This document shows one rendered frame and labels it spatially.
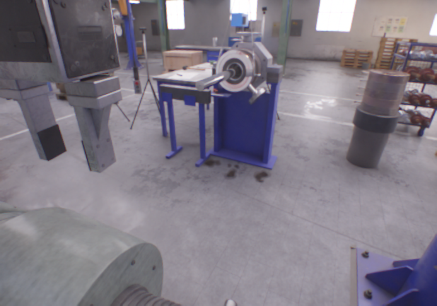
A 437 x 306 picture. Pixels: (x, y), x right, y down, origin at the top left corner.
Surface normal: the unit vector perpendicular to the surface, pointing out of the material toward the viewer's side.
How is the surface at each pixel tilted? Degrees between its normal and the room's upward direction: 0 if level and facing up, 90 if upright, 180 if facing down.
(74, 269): 7
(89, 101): 90
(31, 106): 90
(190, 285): 0
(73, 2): 90
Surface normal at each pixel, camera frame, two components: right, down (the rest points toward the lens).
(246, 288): 0.00, -0.89
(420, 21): -0.45, 0.40
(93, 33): 0.95, 0.14
